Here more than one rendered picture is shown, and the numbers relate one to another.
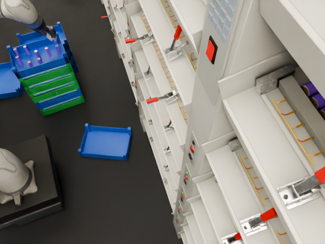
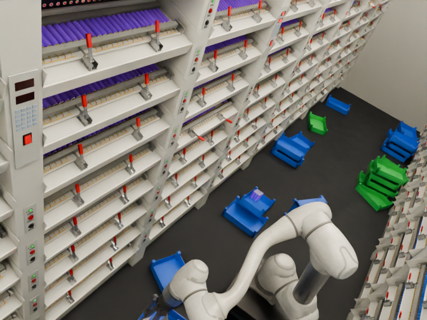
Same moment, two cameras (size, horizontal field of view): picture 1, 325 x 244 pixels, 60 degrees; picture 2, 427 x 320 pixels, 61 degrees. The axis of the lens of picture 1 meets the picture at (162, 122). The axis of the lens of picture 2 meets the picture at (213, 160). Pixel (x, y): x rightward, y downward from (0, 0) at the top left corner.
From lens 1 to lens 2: 2.17 m
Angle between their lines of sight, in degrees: 77
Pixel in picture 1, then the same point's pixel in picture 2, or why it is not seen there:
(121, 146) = (168, 268)
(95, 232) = (237, 251)
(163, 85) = (214, 122)
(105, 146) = not seen: hidden behind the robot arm
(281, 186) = (279, 43)
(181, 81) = (239, 86)
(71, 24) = not seen: outside the picture
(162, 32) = (222, 94)
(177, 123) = (229, 114)
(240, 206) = (264, 72)
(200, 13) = (250, 51)
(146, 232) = (215, 221)
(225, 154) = not seen: hidden behind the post
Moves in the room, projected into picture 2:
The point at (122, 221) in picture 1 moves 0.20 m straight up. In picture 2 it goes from (219, 238) to (227, 221)
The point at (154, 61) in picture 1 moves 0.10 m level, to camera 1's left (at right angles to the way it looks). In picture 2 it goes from (203, 129) to (213, 140)
